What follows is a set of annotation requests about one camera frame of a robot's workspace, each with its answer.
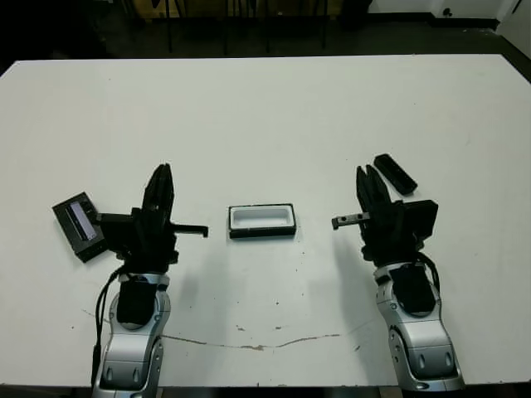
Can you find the black bar-shaped camera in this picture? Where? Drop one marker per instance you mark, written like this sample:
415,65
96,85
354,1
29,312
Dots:
394,173

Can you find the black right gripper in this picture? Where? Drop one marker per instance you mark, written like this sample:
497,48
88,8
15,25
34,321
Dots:
388,236

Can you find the yellow wooden cabinet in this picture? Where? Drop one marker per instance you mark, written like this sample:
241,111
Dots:
174,8

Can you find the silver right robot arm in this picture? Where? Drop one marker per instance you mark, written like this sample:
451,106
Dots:
427,344

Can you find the black round wall socket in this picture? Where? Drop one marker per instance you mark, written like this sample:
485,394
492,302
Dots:
447,12

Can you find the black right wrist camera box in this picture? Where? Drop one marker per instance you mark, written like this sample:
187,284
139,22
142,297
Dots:
423,219

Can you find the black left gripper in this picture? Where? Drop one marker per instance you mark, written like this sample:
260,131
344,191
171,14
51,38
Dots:
155,244

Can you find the black printed box lid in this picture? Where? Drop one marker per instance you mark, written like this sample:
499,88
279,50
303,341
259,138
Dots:
76,219

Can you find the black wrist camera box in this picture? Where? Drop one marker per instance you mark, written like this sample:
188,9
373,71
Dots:
118,228
423,219

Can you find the black metal table leg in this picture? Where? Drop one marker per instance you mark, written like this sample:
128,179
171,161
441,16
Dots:
169,33

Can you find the black box with white insert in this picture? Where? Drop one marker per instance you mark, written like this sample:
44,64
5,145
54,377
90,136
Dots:
261,217

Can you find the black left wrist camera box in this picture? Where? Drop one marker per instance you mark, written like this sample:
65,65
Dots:
118,228

